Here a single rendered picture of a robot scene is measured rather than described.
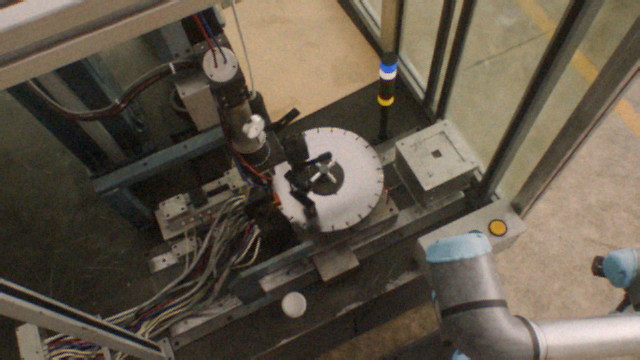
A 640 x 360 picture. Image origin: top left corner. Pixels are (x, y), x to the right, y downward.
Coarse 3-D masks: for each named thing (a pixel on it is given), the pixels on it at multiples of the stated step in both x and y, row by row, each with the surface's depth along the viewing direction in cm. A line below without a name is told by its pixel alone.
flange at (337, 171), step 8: (312, 168) 149; (336, 168) 148; (312, 176) 148; (320, 176) 146; (336, 176) 147; (344, 176) 147; (312, 184) 147; (320, 184) 146; (328, 184) 146; (336, 184) 146; (320, 192) 146; (328, 192) 145
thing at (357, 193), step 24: (312, 144) 153; (336, 144) 153; (360, 144) 152; (288, 168) 151; (360, 168) 149; (288, 192) 147; (312, 192) 147; (336, 192) 146; (360, 192) 146; (288, 216) 144; (312, 216) 144; (336, 216) 143
